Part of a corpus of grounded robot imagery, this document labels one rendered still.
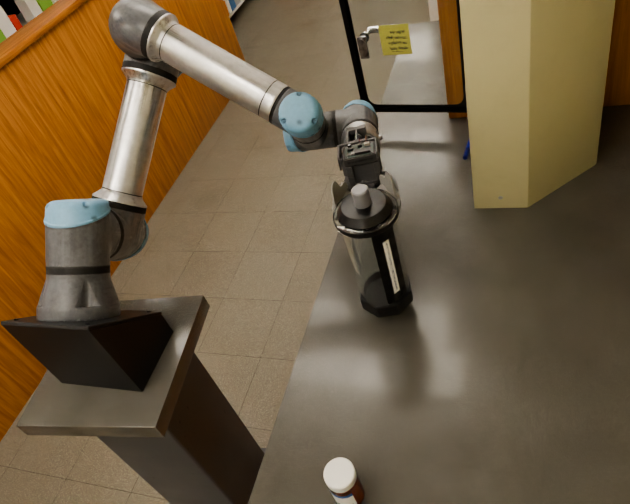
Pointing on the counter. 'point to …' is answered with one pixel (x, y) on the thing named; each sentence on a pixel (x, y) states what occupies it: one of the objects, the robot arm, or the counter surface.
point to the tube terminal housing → (533, 94)
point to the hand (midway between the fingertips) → (367, 217)
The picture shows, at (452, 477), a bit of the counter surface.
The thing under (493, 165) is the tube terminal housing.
